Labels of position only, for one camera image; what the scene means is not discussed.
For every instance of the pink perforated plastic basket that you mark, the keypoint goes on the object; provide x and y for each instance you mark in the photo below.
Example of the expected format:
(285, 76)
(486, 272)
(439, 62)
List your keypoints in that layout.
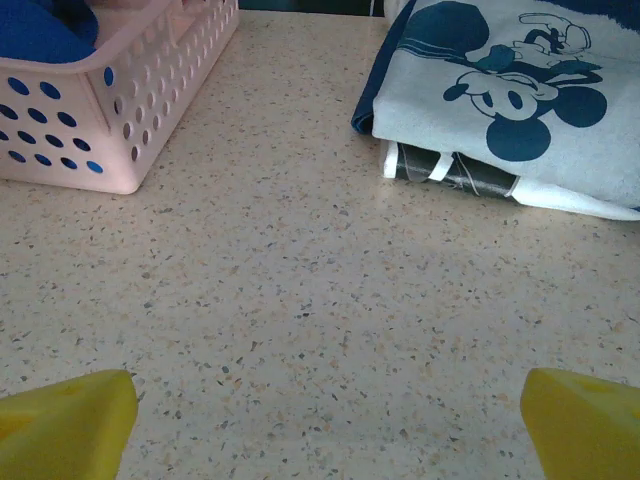
(107, 150)

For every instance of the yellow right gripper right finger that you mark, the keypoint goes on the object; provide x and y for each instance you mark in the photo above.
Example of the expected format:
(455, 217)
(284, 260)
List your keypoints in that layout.
(585, 430)

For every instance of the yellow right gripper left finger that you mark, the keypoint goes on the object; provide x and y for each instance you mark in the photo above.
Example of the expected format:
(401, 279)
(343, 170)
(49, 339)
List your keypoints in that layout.
(60, 430)

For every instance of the folded dark and white t-shirt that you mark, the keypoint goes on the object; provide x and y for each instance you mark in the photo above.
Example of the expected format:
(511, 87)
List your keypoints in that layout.
(475, 177)

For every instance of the plain blue t-shirt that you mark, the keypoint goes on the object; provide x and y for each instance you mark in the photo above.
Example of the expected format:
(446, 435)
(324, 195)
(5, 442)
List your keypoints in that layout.
(35, 30)

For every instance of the folded cartoon mouse print t-shirt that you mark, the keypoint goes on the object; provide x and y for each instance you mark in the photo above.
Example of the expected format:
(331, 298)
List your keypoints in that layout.
(425, 110)

